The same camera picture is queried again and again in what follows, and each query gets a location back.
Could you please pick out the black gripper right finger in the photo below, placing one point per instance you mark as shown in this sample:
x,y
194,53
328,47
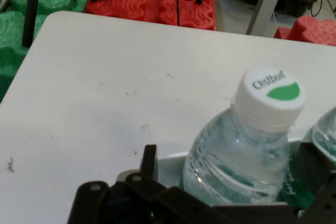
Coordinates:
x,y
323,195

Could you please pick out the black tripod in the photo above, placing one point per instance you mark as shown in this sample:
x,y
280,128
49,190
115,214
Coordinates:
x,y
31,11

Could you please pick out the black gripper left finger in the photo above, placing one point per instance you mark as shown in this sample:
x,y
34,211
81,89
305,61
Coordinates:
x,y
131,203

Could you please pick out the clear water bottle green label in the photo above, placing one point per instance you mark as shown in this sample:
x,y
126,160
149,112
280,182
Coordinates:
x,y
236,155
324,132

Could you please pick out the white side table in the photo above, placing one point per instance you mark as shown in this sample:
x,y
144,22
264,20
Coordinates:
x,y
265,6

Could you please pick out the white cardboard box blue side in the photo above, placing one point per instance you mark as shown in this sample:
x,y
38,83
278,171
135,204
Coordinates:
x,y
170,166

